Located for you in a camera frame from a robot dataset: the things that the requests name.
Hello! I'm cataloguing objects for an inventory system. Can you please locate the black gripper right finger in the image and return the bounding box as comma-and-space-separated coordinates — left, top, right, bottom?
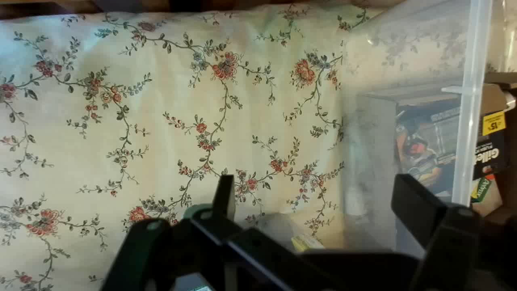
391, 174, 483, 291

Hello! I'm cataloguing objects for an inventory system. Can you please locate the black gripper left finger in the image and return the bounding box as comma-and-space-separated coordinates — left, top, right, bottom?
100, 174, 304, 291

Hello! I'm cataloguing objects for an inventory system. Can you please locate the black packet yellow tag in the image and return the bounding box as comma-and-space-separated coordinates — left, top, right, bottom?
468, 110, 509, 219

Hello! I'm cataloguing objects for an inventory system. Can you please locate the brown cardboard box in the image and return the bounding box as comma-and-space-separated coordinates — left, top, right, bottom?
352, 83, 517, 248

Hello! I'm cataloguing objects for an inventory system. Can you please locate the large clear plastic storage box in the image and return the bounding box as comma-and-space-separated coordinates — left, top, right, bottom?
337, 0, 517, 261

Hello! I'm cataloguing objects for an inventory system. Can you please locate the floral bedspread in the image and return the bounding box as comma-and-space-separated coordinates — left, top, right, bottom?
0, 4, 378, 291

